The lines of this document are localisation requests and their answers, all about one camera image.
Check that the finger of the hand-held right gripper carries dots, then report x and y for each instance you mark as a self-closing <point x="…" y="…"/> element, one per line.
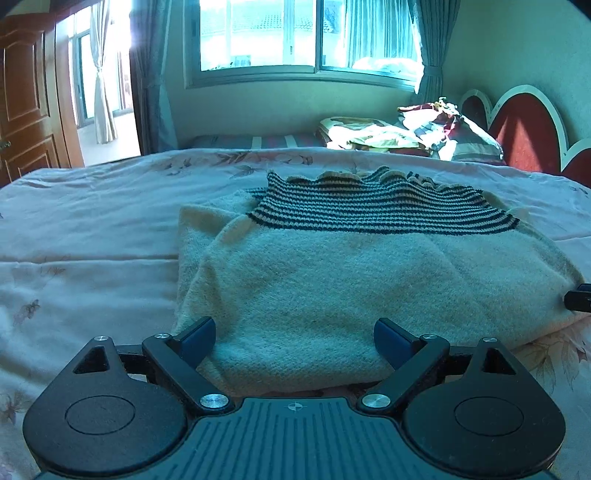
<point x="579" y="300"/>

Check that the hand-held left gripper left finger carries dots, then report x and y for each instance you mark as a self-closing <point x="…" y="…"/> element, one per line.
<point x="198" y="342"/>

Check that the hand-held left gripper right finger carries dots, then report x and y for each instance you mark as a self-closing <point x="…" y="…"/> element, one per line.
<point x="391" y="344"/>

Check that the cream striped knit sweater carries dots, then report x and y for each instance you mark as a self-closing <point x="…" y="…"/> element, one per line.
<point x="341" y="277"/>

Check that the pink floral bed sheet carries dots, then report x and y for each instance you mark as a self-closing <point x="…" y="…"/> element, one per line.
<point x="92" y="230"/>

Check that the red scalloped headboard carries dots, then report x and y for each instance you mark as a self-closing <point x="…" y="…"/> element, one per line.
<point x="526" y="124"/>

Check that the striped pillow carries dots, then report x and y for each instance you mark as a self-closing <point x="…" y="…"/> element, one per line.
<point x="475" y="143"/>

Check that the yellow white folded blanket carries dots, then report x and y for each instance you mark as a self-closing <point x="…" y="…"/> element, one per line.
<point x="364" y="136"/>

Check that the teal curtain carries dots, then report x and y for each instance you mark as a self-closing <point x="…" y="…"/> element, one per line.
<point x="154" y="83"/>
<point x="438" y="46"/>

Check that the white sheer curtain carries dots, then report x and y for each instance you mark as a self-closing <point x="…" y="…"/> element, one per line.
<point x="102" y="83"/>

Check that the brown wooden door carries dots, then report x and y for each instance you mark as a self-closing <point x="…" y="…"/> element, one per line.
<point x="27" y="101"/>

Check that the small balcony window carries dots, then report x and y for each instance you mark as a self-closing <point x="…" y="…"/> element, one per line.
<point x="83" y="69"/>

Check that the large sliding window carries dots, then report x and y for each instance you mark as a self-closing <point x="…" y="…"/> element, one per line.
<point x="277" y="32"/>

